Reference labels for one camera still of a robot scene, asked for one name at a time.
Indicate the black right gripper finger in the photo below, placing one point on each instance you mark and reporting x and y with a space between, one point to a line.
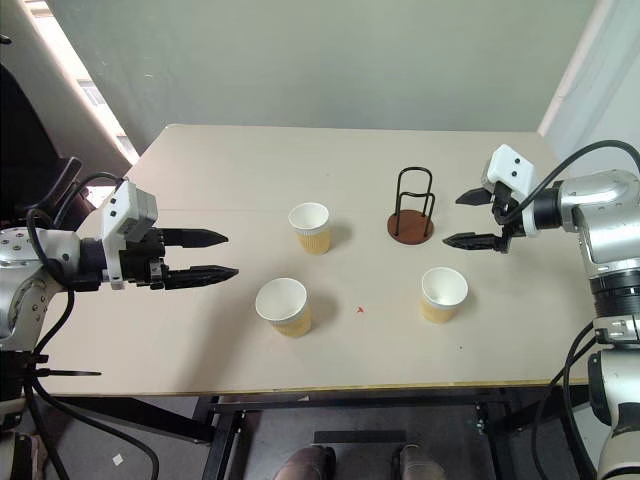
475 197
472 241

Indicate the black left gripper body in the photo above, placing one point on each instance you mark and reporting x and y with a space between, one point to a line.
142 262

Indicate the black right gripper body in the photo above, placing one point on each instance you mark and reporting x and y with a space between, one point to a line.
504 210

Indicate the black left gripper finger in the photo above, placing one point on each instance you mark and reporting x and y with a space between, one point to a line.
195 238
200 276

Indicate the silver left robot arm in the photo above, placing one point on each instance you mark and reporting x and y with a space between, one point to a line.
22 295

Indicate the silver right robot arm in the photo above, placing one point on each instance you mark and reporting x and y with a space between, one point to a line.
607 230

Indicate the yellow ribbed paper cup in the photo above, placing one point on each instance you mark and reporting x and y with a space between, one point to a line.
441 295
285 307
311 227

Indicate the small white paper scrap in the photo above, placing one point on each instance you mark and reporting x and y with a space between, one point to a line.
118 459

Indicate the dark rounded shape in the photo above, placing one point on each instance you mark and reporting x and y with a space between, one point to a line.
417 462
305 465

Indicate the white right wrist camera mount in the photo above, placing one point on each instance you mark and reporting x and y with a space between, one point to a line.
512 167

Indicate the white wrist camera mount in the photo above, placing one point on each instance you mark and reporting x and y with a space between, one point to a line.
127 210
512 167

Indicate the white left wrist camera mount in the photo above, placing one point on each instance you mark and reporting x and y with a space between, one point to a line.
127 210

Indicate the black metal table frame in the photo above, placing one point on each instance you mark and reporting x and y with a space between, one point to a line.
350 400

